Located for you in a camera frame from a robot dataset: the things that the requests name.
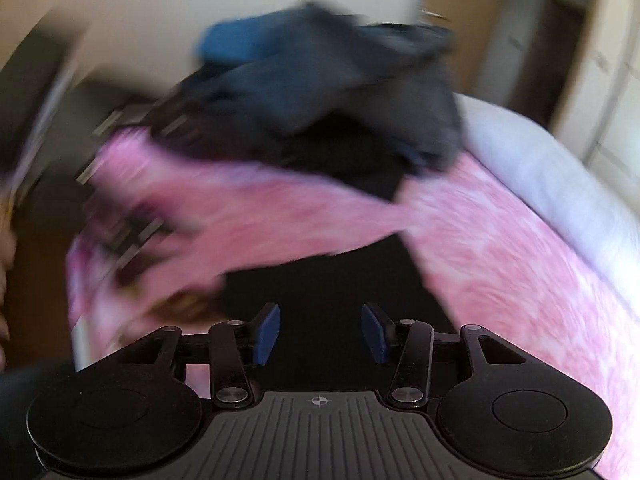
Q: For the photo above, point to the grey denim jeans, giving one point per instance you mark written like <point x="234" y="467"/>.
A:
<point x="410" y="100"/>

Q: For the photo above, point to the white wardrobe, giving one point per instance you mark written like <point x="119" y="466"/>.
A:
<point x="610" y="85"/>

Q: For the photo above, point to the white striped quilt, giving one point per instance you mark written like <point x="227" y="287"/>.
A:
<point x="550" y="170"/>

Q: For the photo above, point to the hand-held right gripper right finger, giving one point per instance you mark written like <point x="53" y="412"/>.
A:
<point x="375" y="335"/>

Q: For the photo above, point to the pink rose blanket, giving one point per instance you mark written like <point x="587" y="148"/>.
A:
<point x="280" y="225"/>

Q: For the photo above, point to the blue denim jeans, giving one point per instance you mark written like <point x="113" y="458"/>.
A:
<point x="240" y="37"/>

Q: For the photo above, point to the black pants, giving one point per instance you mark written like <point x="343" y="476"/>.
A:
<point x="320" y="285"/>

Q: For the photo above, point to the wooden door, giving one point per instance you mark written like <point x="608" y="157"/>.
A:
<point x="465" y="20"/>

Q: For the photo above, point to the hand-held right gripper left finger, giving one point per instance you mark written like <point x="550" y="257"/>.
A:
<point x="265" y="335"/>

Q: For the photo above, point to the person's left hand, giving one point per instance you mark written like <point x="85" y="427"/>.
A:
<point x="5" y="260"/>

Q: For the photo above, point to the black garment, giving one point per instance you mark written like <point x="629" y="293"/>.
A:
<point x="340" y="160"/>

